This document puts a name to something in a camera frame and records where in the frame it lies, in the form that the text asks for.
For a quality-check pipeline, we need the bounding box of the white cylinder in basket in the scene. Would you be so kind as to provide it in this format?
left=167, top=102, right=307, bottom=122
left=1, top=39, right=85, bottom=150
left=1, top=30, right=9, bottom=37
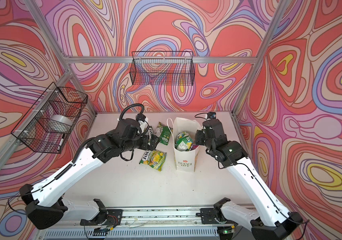
left=48, top=115, right=73, bottom=134

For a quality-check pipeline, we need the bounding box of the green candy bag front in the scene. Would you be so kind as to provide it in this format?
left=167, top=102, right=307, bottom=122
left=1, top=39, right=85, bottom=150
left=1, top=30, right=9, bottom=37
left=175, top=131, right=193, bottom=152

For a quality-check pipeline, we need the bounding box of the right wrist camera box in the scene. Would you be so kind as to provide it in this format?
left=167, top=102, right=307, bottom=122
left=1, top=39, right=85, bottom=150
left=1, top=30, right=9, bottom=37
left=206, top=112, right=216, bottom=120

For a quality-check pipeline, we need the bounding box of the green yellow Fox's bag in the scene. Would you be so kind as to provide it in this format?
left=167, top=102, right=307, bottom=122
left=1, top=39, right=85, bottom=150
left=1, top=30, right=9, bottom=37
left=147, top=126, right=155, bottom=144
left=140, top=150, right=167, bottom=172

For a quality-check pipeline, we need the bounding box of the illustrated paper gift bag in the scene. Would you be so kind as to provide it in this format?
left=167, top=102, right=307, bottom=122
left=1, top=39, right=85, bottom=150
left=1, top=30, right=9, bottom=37
left=167, top=118, right=201, bottom=173

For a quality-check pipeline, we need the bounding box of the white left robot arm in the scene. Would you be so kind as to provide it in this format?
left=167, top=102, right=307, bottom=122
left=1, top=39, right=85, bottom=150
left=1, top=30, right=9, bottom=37
left=20, top=119, right=160, bottom=230

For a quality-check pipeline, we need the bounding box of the black wire basket left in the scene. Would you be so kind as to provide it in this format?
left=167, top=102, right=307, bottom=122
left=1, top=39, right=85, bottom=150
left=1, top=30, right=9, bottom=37
left=11, top=83, right=88, bottom=154

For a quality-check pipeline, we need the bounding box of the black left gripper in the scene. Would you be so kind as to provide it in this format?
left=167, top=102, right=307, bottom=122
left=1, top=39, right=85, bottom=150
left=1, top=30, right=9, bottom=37
left=121, top=135, right=162, bottom=155

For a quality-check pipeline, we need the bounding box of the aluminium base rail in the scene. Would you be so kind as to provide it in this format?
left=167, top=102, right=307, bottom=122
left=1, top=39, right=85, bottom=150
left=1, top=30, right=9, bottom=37
left=38, top=203, right=282, bottom=240

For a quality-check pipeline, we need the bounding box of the green candy bag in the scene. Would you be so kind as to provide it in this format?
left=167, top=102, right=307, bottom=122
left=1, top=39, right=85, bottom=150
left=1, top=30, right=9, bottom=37
left=156, top=122, right=172, bottom=146
left=175, top=131, right=193, bottom=152

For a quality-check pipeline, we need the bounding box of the black wire basket back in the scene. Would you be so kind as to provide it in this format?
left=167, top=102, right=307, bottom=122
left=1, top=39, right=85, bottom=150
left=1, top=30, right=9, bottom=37
left=130, top=51, right=195, bottom=86

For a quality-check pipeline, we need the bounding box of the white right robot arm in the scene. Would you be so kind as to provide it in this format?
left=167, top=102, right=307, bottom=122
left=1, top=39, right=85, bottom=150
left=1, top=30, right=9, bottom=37
left=195, top=117, right=306, bottom=240

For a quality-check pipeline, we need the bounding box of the black wire basket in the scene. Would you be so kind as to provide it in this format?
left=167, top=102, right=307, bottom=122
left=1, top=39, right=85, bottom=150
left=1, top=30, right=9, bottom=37
left=11, top=83, right=88, bottom=154
left=130, top=51, right=195, bottom=86

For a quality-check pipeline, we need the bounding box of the black marker in basket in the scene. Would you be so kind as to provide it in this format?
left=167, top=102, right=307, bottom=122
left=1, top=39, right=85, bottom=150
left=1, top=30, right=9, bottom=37
left=57, top=138, right=64, bottom=152

